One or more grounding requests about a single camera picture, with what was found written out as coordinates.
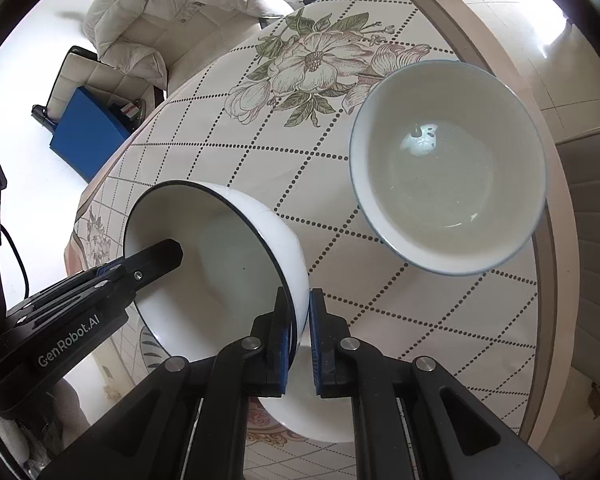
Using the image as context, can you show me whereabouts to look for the white bowl black rim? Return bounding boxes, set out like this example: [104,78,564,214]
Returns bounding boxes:
[123,181,309,361]

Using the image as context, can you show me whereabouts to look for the white bowl blue rim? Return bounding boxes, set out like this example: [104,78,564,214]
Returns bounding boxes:
[349,60,547,275]

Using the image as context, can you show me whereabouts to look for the blue leaf pattern plate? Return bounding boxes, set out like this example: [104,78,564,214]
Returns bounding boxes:
[140,326,170,374]

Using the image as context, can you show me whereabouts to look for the white bowl pink flowers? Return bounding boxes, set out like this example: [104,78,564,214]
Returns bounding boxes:
[259,316,354,443]

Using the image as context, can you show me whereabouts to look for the blue folded mat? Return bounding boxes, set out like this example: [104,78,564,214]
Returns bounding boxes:
[50,87,130,182]

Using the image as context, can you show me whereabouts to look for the floral diamond pattern tablecloth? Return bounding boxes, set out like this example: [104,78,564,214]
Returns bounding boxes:
[61,0,577,480]

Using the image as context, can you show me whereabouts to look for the cream padded chair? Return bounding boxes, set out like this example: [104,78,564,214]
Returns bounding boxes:
[32,0,263,130]

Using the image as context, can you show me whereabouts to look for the grey office chair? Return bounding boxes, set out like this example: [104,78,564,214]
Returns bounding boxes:
[557,128,600,385]

